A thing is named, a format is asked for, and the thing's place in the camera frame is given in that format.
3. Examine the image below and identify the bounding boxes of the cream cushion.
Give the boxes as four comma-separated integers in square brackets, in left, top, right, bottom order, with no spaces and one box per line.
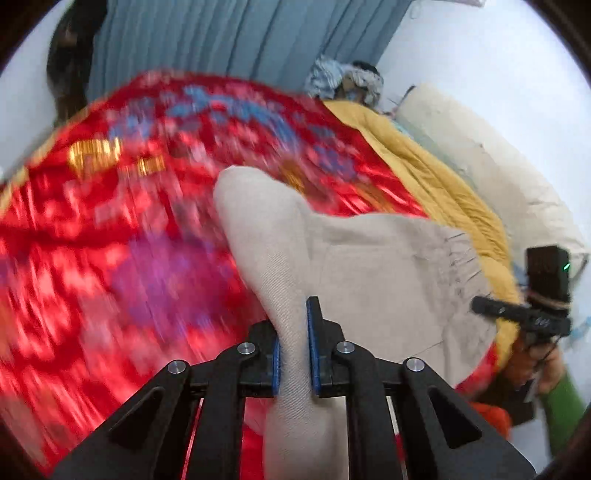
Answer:
[397,83,589,278]

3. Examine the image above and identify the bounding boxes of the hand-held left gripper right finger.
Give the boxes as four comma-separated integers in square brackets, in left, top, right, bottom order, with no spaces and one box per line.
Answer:
[306,296,537,480]

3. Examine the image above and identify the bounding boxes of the black hanging garment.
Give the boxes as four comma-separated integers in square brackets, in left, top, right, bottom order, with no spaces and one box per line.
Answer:
[46,0,109,123]

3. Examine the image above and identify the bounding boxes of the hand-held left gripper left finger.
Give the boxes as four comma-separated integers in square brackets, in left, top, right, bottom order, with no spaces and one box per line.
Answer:
[51,320,281,480]

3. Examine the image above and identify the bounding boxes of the red embroidered satin blanket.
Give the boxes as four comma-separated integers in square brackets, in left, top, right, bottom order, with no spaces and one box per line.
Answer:
[0,69,504,480]

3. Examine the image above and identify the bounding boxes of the blue-grey curtain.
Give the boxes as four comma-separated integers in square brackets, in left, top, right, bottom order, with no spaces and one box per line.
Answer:
[88,0,411,100]

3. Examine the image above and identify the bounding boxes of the dark patterned crumpled garment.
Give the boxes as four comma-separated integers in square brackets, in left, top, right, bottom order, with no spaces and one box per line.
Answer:
[339,60,385,108]

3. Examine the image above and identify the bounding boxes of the beige pants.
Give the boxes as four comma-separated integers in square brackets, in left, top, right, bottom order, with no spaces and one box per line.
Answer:
[213,166,499,480]

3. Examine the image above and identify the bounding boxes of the striped blue white cloth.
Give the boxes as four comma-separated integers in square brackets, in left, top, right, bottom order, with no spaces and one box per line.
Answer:
[305,54,349,99]

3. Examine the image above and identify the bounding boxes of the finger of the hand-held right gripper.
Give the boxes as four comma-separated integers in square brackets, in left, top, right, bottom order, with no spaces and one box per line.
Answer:
[471,296,525,322]

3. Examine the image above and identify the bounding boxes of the yellow knitted blanket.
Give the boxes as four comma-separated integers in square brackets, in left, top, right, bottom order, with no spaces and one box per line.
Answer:
[323,99,525,370]

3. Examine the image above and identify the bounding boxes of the person's right hand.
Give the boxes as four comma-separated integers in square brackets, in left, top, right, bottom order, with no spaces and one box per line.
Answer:
[505,342,567,394]

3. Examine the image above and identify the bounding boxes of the orange cloth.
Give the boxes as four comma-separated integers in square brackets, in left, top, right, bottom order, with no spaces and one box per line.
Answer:
[471,401,514,439]

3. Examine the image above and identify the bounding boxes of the person's right forearm green sleeve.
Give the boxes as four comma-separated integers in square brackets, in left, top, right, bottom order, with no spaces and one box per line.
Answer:
[539,373,585,457]

